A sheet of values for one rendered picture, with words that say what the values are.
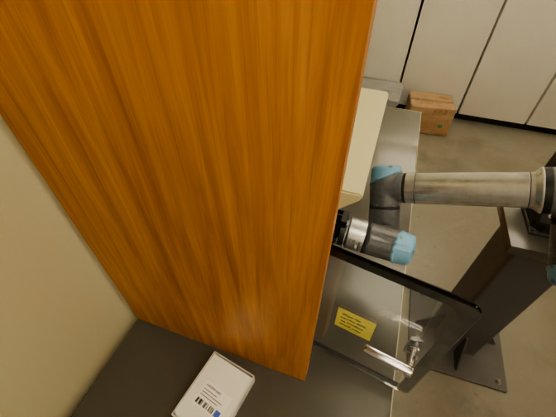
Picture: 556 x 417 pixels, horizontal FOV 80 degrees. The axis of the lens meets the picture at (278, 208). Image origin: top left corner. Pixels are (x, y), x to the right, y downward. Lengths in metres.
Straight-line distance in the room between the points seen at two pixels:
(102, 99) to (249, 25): 0.21
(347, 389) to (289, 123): 0.73
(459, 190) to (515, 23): 2.92
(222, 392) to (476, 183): 0.73
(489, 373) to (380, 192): 1.50
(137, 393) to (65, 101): 0.70
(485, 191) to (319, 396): 0.60
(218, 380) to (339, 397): 0.29
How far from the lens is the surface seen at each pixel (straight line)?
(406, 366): 0.69
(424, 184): 0.84
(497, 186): 0.83
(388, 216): 0.86
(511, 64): 3.79
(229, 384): 0.89
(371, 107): 0.67
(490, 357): 2.23
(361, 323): 0.70
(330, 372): 0.94
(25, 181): 0.71
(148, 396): 0.96
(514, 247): 1.37
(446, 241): 2.61
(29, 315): 0.82
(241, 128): 0.35
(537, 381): 2.31
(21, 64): 0.52
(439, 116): 3.53
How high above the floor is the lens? 1.82
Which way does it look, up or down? 46 degrees down
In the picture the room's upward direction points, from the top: straight up
